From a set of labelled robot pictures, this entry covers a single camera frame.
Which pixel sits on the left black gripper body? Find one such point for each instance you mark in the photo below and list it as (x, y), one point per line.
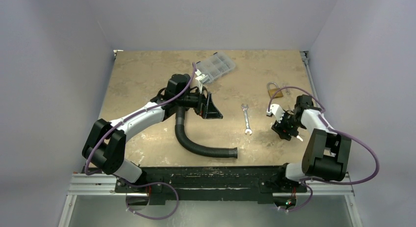
(191, 100)

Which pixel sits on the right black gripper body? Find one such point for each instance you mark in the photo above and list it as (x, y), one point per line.
(285, 128)

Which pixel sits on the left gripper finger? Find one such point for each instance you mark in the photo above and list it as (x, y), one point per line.
(207, 106)
(216, 115)

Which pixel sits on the brass padlock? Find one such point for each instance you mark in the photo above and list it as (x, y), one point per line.
(274, 90)

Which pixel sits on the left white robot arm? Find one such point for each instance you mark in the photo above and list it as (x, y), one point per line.
(106, 143)

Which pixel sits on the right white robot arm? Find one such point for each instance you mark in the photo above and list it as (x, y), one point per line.
(327, 152)

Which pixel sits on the silver wrench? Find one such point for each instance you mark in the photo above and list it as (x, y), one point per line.
(248, 130)

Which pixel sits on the clear plastic organizer box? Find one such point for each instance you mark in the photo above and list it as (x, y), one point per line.
(216, 66)

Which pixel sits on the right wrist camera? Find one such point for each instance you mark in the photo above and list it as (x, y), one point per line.
(276, 111)

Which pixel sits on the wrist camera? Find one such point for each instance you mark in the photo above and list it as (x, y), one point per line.
(201, 78)
(276, 111)

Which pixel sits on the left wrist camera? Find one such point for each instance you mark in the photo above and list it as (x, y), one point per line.
(201, 78)

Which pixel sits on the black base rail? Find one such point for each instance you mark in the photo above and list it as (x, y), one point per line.
(261, 184)

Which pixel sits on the aluminium frame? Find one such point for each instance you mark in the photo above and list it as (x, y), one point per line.
(105, 185)

